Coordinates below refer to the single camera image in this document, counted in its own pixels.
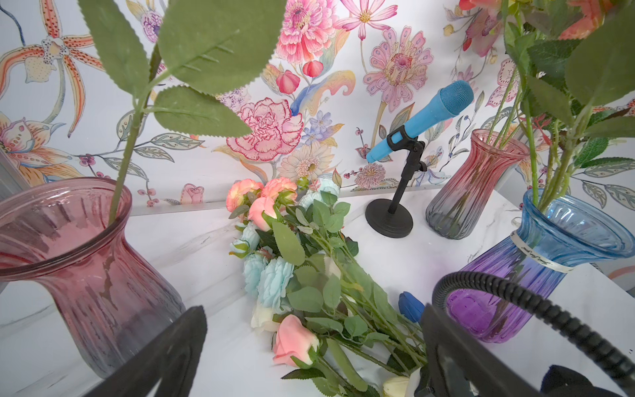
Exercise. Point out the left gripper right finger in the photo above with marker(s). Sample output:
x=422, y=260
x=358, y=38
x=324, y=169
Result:
x=458, y=365

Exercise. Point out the green stem with leaves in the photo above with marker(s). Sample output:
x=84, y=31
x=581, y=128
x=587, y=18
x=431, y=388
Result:
x=504, y=99

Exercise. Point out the purple blue glass vase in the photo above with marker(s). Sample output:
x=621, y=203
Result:
x=537, y=256

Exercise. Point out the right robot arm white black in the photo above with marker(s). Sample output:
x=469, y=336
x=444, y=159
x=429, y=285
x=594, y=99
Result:
x=605, y=355

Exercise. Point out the blue microphone on black stand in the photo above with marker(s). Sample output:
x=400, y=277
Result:
x=388, y=216

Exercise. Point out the smoky pink glass vase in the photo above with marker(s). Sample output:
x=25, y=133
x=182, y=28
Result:
x=64, y=236

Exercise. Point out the coral pink rose stem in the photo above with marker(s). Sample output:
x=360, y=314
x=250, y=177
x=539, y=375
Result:
x=575, y=60

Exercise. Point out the pink flower bouquet green stems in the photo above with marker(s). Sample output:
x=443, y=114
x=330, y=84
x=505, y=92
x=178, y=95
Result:
x=331, y=323

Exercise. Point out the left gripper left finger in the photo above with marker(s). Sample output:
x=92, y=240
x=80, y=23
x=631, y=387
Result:
x=167, y=366

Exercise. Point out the red glass vase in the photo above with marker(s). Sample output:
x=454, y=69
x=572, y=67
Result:
x=458, y=206

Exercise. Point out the magenta pink rose stem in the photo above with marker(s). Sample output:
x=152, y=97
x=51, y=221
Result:
x=204, y=49

